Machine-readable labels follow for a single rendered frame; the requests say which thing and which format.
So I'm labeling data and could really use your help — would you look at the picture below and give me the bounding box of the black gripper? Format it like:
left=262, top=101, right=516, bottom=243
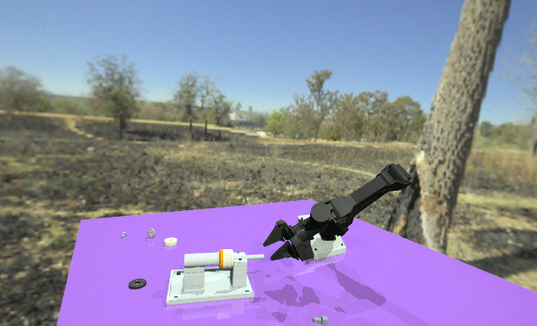
left=263, top=219, right=316, bottom=261

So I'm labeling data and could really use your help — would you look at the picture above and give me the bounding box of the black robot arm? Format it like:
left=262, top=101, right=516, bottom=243
left=306, top=163, right=412, bottom=241

